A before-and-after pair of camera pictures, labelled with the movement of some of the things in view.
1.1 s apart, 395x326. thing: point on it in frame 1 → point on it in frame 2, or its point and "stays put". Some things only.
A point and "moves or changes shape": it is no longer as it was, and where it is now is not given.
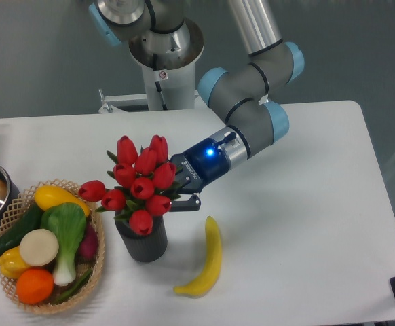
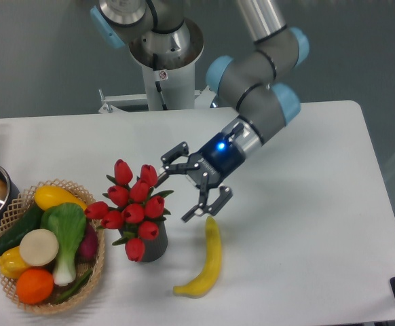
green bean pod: [74, 288] stays put
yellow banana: [209, 278] stays put
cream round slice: [39, 247] stays put
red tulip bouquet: [142, 185] moves or changes shape
